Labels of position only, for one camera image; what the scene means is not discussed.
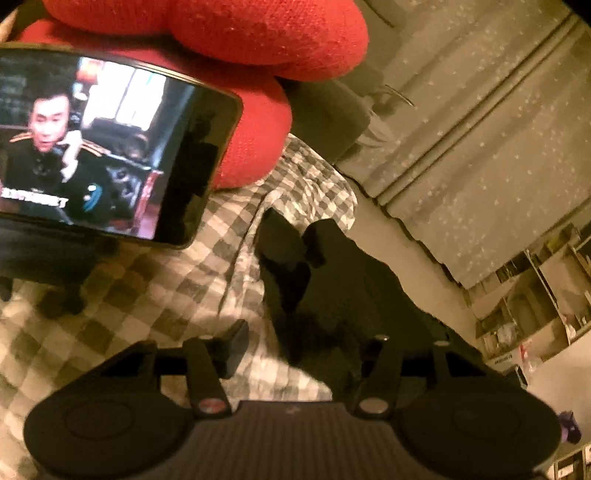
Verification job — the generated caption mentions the star print curtain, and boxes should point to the star print curtain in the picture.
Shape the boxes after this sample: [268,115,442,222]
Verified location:
[360,0,573,199]
[385,18,591,289]

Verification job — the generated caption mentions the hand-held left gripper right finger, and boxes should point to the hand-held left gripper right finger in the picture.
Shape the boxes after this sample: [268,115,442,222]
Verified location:
[346,335,490,418]

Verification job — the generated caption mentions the black garment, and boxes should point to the black garment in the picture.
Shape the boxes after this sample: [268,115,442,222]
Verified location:
[254,208,485,402]

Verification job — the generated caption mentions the smartphone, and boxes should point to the smartphone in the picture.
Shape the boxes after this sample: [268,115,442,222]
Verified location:
[0,43,244,250]

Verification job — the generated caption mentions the dark green sofa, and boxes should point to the dark green sofa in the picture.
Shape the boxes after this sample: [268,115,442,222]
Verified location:
[277,0,398,171]

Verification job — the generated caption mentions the black phone stand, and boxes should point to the black phone stand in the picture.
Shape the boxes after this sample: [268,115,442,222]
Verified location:
[0,217,121,319]

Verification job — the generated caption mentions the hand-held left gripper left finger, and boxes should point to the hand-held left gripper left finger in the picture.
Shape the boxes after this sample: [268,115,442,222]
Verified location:
[99,320,250,418]

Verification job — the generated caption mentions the wooden shelf unit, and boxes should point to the wooden shelf unit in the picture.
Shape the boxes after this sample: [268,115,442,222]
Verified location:
[466,222,591,384]

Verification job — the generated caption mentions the grey white checkered blanket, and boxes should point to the grey white checkered blanket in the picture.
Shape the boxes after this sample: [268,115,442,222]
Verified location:
[0,136,358,462]

